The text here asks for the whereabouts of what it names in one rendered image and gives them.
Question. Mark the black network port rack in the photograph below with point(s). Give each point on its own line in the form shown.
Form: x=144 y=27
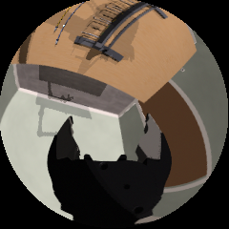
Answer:
x=111 y=29

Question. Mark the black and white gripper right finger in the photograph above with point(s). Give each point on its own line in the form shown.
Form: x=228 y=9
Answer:
x=153 y=151

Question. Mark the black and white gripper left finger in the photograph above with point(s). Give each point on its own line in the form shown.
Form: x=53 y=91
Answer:
x=63 y=149

